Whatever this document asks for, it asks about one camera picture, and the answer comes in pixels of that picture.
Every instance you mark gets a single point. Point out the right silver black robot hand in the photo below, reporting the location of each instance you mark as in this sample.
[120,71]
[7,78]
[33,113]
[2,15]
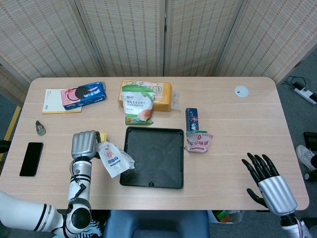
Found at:
[276,196]

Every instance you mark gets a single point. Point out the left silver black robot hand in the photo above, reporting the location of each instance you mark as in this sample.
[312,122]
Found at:
[83,145]

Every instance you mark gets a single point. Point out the white sugar bag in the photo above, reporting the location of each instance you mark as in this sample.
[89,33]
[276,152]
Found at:
[114,160]

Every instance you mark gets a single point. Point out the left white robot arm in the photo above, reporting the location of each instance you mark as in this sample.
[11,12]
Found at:
[78,188]

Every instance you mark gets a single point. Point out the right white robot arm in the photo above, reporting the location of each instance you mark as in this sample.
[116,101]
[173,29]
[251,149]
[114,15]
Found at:
[293,226]

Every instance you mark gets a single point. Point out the green white corn starch bag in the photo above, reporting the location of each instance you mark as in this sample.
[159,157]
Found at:
[137,104]

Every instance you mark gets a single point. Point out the black square plastic tray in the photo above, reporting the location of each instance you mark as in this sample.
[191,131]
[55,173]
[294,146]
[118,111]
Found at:
[158,158]

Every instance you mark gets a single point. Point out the red white seasoning pouch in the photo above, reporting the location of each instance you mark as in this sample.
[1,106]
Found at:
[198,142]

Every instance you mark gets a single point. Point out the yellow lidded jar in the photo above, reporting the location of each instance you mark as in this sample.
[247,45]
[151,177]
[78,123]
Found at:
[105,137]

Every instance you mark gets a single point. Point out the white sneaker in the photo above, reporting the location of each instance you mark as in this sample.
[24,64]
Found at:
[305,156]

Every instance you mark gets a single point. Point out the blue cookie box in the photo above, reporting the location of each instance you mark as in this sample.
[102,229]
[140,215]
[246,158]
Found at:
[84,95]

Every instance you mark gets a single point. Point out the white yellow notebook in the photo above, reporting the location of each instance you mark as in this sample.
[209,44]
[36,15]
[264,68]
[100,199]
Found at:
[53,102]

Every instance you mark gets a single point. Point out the black smartphone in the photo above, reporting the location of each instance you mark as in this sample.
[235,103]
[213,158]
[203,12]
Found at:
[31,158]

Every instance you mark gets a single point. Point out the clear plastic storage bin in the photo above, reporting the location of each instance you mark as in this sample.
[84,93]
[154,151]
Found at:
[225,217]

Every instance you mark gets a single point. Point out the black floor device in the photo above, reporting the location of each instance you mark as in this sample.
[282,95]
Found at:
[310,138]

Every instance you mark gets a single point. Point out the black round object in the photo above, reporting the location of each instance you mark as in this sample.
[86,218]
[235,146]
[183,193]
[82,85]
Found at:
[3,146]

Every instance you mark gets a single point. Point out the black white striped cloth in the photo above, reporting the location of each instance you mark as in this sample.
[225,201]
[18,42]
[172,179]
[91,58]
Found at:
[96,228]

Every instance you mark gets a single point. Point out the orange tissue pack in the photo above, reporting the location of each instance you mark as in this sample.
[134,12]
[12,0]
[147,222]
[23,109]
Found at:
[162,96]

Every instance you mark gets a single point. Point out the woven folding screen panel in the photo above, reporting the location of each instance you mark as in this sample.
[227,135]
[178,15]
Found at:
[200,37]
[272,37]
[11,84]
[123,37]
[44,37]

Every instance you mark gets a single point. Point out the white power strip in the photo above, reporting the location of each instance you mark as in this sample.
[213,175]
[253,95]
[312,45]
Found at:
[305,93]

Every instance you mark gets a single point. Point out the blue chair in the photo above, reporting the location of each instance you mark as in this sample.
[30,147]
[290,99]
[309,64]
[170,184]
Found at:
[156,223]

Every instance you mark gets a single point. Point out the dark blue carton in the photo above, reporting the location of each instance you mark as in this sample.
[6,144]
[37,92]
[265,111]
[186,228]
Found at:
[192,119]

